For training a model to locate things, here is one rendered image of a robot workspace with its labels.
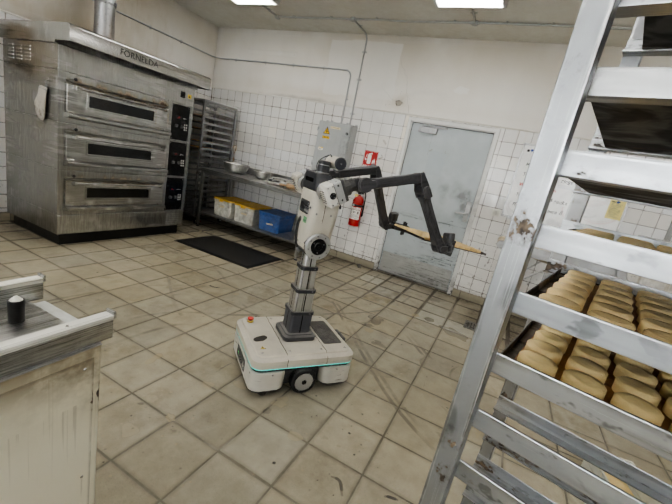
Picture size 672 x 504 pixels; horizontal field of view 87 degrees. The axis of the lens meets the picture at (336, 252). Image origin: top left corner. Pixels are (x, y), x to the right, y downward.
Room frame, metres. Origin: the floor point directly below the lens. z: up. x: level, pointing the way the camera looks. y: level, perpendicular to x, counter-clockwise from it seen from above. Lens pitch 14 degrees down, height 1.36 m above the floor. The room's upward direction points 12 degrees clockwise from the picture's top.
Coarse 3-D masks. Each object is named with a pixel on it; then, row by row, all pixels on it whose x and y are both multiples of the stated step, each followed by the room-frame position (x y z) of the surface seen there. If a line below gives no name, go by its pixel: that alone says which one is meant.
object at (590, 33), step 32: (608, 0) 0.43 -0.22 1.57; (576, 32) 0.44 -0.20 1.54; (608, 32) 0.44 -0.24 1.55; (576, 64) 0.43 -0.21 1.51; (576, 96) 0.43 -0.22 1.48; (544, 128) 0.44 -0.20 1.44; (544, 160) 0.43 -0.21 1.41; (544, 192) 0.43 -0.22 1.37; (512, 224) 0.44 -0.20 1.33; (512, 256) 0.43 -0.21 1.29; (512, 288) 0.43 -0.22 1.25; (480, 320) 0.44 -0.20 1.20; (480, 352) 0.43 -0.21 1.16; (480, 384) 0.43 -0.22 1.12; (448, 416) 0.44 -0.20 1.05; (448, 448) 0.43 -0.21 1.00; (448, 480) 0.42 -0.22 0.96
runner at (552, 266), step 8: (552, 264) 0.79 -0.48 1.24; (560, 264) 0.78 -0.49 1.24; (568, 264) 0.77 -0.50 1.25; (544, 272) 0.78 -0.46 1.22; (552, 272) 0.78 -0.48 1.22; (560, 272) 0.78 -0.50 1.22; (584, 272) 0.76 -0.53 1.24; (592, 272) 0.75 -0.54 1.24; (600, 280) 0.74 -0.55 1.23; (616, 280) 0.72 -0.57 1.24; (624, 280) 0.71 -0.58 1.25; (632, 288) 0.70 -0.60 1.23; (640, 288) 0.70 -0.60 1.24; (648, 288) 0.69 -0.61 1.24; (664, 296) 0.67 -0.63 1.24
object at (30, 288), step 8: (8, 280) 0.83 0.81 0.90; (16, 280) 0.84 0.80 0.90; (24, 280) 0.85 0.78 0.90; (32, 280) 0.86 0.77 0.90; (40, 280) 0.87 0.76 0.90; (0, 288) 0.80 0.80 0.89; (8, 288) 0.81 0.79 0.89; (16, 288) 0.83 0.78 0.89; (24, 288) 0.84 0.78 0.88; (32, 288) 0.86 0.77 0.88; (40, 288) 0.88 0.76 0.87; (0, 296) 0.80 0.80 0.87; (8, 296) 0.81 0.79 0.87; (24, 296) 0.84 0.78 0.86; (32, 296) 0.86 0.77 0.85; (40, 296) 0.88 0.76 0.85; (0, 304) 0.80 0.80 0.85
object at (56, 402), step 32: (0, 320) 0.75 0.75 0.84; (32, 320) 0.77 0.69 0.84; (96, 352) 0.73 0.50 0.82; (0, 384) 0.56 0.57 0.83; (32, 384) 0.61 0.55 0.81; (64, 384) 0.66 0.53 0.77; (96, 384) 0.73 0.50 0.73; (0, 416) 0.56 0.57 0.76; (32, 416) 0.61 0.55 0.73; (64, 416) 0.66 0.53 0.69; (96, 416) 0.73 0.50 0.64; (0, 448) 0.56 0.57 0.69; (32, 448) 0.61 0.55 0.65; (64, 448) 0.67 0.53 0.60; (96, 448) 0.74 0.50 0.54; (0, 480) 0.56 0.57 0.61; (32, 480) 0.61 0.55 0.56; (64, 480) 0.67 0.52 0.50
